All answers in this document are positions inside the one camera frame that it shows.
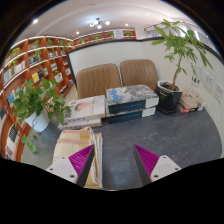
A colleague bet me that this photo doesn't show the pale cover book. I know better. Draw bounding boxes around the pale cover book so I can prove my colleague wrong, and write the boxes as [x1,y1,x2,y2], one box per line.
[179,92,207,108]

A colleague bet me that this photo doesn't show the pothos plant in white pot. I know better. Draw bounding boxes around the pothos plant in white pot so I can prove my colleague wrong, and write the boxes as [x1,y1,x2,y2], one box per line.
[11,77,72,155]

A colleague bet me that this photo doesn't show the tall plant in black pot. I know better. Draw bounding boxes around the tall plant in black pot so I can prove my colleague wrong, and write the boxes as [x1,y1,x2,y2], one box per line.
[151,18,215,115]

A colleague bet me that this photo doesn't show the red-edged book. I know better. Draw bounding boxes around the red-edged book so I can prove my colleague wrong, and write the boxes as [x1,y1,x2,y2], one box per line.
[177,102,205,115]

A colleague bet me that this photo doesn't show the cream yellow-striped towel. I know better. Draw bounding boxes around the cream yellow-striped towel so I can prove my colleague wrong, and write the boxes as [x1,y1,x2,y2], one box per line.
[52,126,105,190]

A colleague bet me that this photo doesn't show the recessed ceiling spotlights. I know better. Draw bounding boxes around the recessed ceiling spotlights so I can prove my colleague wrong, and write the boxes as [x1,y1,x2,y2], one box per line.
[31,18,130,36]

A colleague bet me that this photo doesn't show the orange wooden bookshelf unit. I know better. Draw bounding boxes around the orange wooden bookshelf unit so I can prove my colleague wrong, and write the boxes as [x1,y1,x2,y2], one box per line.
[0,28,138,163]

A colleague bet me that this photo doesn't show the white sheer curtain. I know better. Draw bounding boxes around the white sheer curtain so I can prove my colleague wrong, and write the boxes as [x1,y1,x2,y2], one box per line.
[146,22,216,48]

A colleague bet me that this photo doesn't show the white wall outlet plate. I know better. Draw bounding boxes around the white wall outlet plate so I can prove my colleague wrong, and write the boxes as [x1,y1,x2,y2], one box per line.
[202,72,216,93]
[213,82,224,105]

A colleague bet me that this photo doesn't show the black ceiling track rail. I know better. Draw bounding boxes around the black ceiling track rail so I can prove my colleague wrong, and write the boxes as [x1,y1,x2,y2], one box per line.
[143,21,201,33]

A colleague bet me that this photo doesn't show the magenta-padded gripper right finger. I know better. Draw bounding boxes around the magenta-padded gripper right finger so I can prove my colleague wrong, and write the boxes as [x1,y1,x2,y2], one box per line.
[132,143,182,186]

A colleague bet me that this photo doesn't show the dark blue marbled-cover book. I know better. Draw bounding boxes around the dark blue marbled-cover book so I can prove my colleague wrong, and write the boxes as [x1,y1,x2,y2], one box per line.
[105,83,161,115]

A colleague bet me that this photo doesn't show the white book with pink cover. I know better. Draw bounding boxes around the white book with pink cover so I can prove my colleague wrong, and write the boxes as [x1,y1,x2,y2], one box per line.
[62,94,107,125]

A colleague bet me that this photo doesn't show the dark blue white-edged book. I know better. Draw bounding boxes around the dark blue white-edged book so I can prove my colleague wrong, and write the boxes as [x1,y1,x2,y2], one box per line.
[106,106,157,125]

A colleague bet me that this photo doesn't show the cluster ceiling lamp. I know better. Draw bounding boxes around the cluster ceiling lamp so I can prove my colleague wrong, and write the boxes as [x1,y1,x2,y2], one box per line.
[87,17,112,31]

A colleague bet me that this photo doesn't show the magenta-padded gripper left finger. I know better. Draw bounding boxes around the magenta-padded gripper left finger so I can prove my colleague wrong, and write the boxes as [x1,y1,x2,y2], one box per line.
[45,143,96,187]

